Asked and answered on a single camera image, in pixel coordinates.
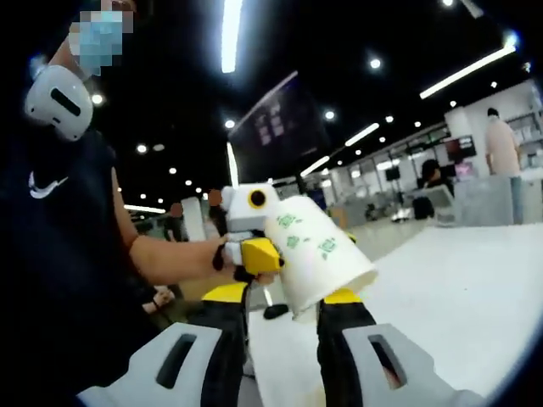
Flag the white swivel chair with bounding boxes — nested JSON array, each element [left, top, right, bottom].
[[411, 186, 456, 222]]

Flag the white worn device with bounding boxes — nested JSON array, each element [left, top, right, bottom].
[[23, 63, 95, 143]]

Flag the green print paper cup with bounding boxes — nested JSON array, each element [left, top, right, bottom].
[[265, 195, 378, 323]]

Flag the hanging sign panel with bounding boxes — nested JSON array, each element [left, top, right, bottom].
[[227, 70, 333, 171]]

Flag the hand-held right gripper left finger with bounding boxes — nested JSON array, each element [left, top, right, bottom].
[[78, 282, 250, 407]]

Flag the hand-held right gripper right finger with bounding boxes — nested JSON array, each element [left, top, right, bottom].
[[316, 287, 485, 407]]

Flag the small black object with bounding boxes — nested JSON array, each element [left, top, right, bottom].
[[262, 304, 289, 321]]

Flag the dark display screen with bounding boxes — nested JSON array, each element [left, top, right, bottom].
[[444, 134, 477, 163]]

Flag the white table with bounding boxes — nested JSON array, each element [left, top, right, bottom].
[[248, 223, 543, 407]]

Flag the straight ceiling light strip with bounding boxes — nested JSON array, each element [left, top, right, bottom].
[[344, 122, 380, 148], [220, 0, 244, 75], [299, 155, 331, 178]]

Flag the curved ceiling light strip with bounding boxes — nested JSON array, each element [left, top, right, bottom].
[[418, 44, 518, 101]]

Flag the black monitor on stand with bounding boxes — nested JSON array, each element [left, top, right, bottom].
[[383, 167, 401, 213]]

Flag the person's left hand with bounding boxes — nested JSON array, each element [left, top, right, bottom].
[[210, 235, 277, 289]]

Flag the pink lit monitor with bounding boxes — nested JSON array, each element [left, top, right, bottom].
[[453, 160, 475, 182]]

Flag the person's black shirt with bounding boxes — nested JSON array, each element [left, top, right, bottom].
[[0, 126, 171, 391]]

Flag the white storage shelf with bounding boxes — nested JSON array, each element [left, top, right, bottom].
[[507, 112, 543, 173]]

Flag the grey office partition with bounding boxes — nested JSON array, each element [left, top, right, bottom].
[[451, 174, 543, 228]]

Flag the round ceiling downlights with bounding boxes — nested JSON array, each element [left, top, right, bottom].
[[91, 0, 531, 204]]

